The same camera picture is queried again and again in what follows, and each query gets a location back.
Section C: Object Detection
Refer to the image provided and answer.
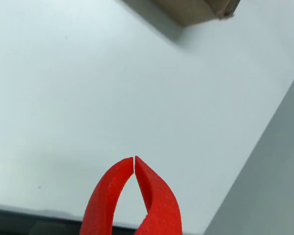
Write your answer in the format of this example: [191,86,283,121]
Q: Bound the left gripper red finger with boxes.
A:
[133,155,183,235]
[79,157,135,235]

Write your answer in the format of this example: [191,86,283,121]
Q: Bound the black table edge rail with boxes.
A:
[0,202,138,235]

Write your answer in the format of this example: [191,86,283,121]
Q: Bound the open cardboard box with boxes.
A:
[122,0,241,27]

